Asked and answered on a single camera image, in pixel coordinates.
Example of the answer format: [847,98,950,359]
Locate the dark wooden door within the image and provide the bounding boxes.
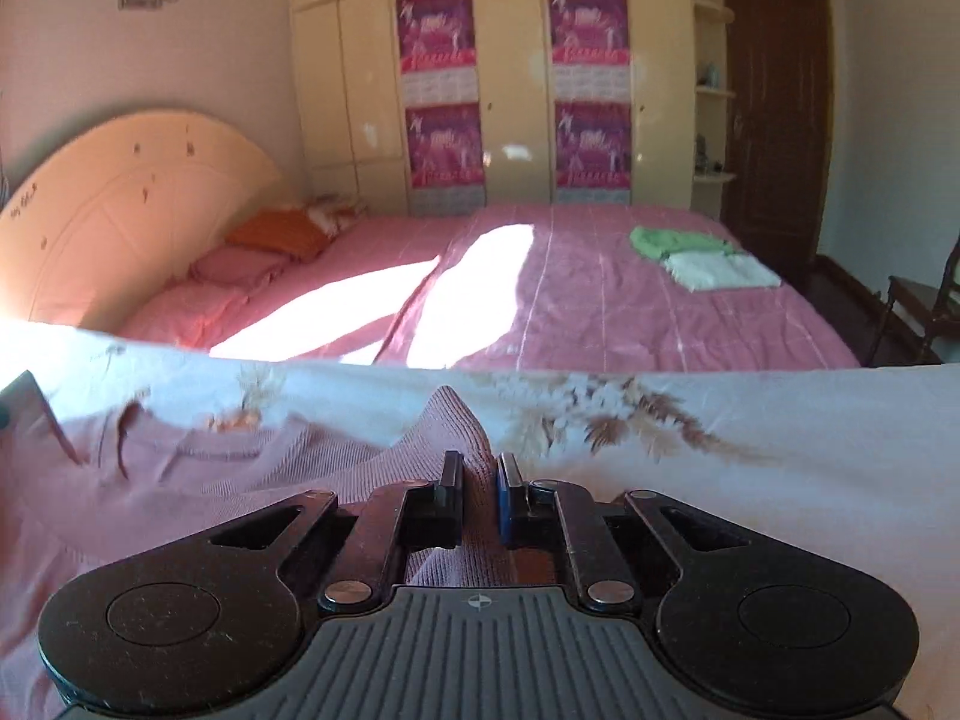
[720,0,835,260]

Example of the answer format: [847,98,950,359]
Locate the pink pillow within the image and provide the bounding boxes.
[187,246,290,286]

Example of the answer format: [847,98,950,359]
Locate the light floral bed sheet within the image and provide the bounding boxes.
[0,319,960,720]

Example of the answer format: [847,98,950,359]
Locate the cream wardrobe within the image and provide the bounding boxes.
[289,0,878,218]

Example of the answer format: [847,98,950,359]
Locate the dark wooden chair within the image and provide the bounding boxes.
[874,232,960,368]

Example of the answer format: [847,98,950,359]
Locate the pink knit sweater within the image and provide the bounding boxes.
[0,384,560,720]

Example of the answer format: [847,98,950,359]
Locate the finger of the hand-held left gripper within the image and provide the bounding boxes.
[0,370,83,464]

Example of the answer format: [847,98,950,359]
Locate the purple wall poster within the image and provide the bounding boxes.
[405,103,485,211]
[396,0,479,106]
[555,101,633,203]
[547,0,629,102]

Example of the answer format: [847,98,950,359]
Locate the white folded cloth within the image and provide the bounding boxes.
[664,251,782,292]

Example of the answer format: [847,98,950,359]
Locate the cream corner shelf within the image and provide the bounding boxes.
[688,0,740,185]

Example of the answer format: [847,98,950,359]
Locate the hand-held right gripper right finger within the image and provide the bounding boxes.
[495,452,755,608]

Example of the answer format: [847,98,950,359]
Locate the green folded cloth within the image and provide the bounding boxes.
[628,226,743,263]

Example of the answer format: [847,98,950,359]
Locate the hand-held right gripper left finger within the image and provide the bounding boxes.
[202,451,467,611]

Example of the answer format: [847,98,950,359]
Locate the pink bed sheet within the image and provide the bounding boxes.
[120,201,860,372]

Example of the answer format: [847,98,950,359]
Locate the cream arched headboard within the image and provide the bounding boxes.
[0,109,284,331]

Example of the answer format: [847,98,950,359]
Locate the striped orange pillow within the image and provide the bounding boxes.
[225,195,368,260]

